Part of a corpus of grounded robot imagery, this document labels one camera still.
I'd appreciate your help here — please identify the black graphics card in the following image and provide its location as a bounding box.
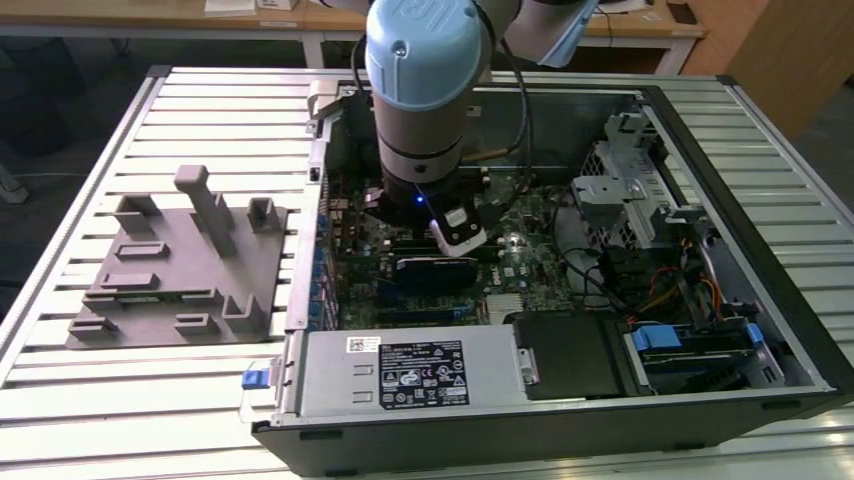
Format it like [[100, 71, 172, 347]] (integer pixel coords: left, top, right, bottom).
[[392, 255, 480, 302]]

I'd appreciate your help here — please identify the green motherboard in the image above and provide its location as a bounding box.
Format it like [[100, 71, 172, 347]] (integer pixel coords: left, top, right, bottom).
[[324, 162, 579, 332]]

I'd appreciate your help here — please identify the silver chipset heatsink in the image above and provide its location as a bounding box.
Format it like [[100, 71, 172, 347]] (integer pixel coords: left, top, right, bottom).
[[484, 293, 530, 321]]

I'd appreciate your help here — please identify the perforated metal drive cage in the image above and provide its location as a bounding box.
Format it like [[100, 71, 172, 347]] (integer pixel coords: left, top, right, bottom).
[[570, 112, 719, 254]]

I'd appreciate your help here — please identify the grey parts rack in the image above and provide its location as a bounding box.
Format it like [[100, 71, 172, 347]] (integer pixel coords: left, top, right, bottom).
[[64, 163, 289, 351]]

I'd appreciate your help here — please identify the grey power supply unit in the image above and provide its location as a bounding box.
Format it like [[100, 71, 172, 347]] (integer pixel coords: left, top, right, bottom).
[[292, 327, 528, 419]]

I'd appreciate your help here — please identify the black plastic shroud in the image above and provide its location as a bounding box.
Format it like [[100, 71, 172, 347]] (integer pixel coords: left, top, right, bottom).
[[511, 309, 642, 401]]

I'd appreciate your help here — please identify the green RAM stick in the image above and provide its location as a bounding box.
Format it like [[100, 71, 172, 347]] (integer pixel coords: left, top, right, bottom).
[[111, 293, 187, 305]]

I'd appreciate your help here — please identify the blue disk carrier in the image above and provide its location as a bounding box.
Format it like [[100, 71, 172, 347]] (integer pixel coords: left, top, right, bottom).
[[630, 322, 763, 359]]

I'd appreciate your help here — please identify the black PC case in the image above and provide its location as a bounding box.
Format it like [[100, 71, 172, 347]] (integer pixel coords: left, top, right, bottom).
[[249, 77, 854, 479]]

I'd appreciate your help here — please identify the wooden desk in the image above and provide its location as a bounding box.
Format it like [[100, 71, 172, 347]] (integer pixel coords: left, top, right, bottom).
[[0, 0, 710, 76]]

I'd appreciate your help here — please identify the metal disk bay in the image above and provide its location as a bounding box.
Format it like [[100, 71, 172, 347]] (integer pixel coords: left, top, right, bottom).
[[619, 319, 802, 396]]

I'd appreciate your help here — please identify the wooden cabinet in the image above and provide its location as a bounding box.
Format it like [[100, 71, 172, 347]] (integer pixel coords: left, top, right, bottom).
[[683, 0, 854, 146]]

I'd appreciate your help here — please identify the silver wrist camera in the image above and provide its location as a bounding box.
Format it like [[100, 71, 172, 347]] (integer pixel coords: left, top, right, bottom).
[[428, 207, 488, 260]]

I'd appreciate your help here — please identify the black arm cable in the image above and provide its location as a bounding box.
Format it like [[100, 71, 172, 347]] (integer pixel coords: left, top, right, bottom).
[[479, 0, 536, 214]]

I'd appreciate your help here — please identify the orange yellow wire bundle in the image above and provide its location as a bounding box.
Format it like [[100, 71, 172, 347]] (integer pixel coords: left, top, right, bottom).
[[630, 238, 730, 325]]

